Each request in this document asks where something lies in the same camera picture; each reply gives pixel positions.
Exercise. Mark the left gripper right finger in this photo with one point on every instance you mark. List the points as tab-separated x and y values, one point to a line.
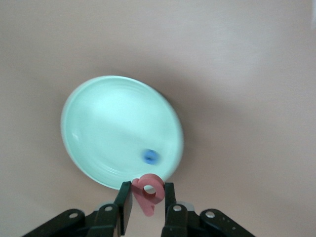
175	222

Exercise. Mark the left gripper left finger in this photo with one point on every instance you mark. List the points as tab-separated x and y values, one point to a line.
103	222

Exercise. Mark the pink letter p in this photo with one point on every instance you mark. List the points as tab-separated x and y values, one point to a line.
145	200

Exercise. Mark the blue letter o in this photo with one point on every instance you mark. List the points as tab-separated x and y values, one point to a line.
145	158

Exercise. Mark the pale green plate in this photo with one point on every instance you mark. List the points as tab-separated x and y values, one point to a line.
116	123

